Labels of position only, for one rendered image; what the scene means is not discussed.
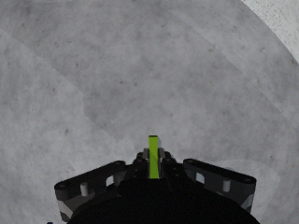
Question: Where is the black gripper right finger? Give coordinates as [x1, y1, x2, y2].
[158, 147, 257, 212]

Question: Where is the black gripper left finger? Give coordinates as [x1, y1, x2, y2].
[54, 148, 150, 222]

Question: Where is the lime green rod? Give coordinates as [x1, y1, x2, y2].
[149, 135, 159, 178]

